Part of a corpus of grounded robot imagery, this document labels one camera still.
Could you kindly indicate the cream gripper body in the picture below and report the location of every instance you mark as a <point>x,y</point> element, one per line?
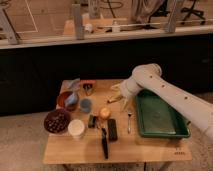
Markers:
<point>116,90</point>

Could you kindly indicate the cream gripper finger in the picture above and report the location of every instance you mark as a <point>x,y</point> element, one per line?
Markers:
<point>125,104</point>

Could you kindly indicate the yellow apple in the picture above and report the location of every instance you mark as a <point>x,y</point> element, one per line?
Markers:
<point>104,113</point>

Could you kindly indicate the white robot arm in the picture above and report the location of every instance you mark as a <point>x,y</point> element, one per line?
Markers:
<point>148,76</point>

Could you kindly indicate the green plastic tray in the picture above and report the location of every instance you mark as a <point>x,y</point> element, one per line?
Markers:
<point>157,119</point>

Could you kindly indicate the yellow banana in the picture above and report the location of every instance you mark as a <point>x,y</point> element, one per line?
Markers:
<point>114,99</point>

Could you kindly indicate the silver fork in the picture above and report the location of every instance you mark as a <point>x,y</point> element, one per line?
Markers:
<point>129,122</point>

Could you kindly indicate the black rectangular block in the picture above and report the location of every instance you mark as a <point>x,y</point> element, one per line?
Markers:
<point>112,130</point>

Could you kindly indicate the blue small cup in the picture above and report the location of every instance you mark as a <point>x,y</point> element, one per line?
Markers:
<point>85,105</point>

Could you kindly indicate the small dark green object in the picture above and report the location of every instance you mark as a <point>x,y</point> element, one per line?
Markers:
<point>92,121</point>

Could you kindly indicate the blue crumpled cloth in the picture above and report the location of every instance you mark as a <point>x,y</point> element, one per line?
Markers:
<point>71,100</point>

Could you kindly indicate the wooden table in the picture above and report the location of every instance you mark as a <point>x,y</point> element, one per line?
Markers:
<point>62,148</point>

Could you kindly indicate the brown bowl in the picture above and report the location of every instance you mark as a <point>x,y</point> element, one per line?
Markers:
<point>62,97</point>

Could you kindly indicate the white cup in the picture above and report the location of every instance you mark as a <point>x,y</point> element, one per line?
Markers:
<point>76,128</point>

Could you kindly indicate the dark bowl of nuts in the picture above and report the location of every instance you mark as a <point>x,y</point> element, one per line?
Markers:
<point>57,121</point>

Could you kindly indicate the orange handled tool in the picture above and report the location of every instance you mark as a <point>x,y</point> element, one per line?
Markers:
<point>88,86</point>

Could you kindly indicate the black handled knife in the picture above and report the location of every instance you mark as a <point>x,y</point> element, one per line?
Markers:
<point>104,143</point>

